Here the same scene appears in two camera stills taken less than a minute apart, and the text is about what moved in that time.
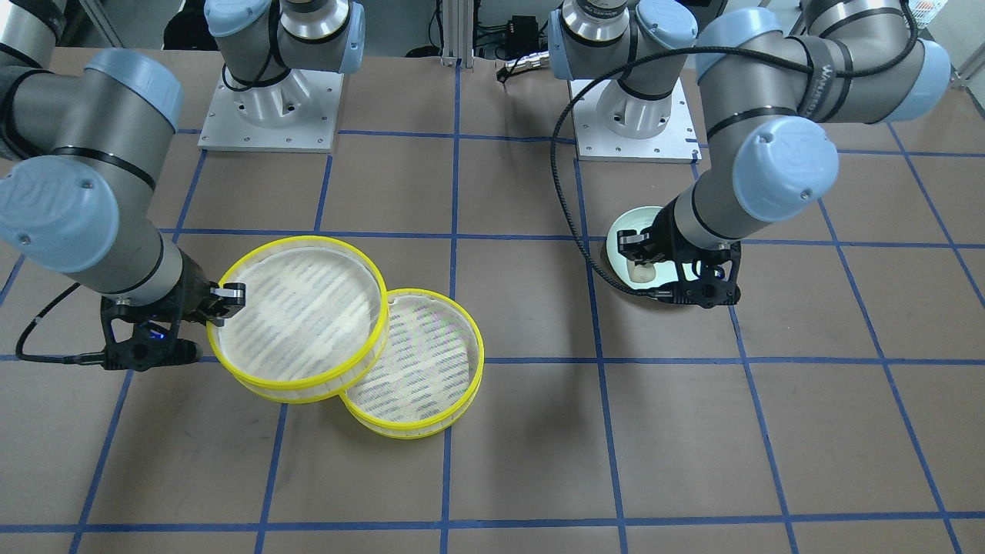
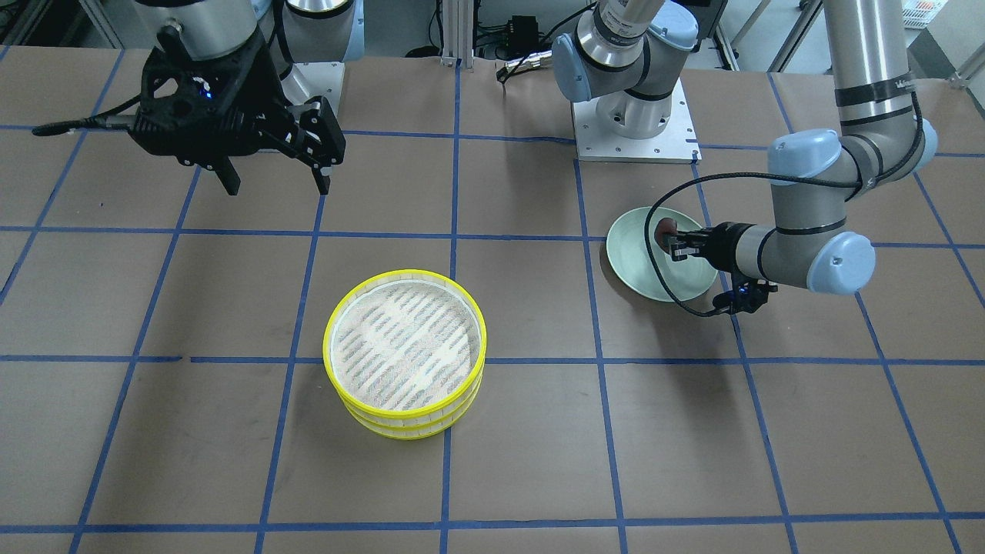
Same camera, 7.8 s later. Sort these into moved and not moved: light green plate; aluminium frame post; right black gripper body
Moved: right black gripper body
Not moved: aluminium frame post; light green plate
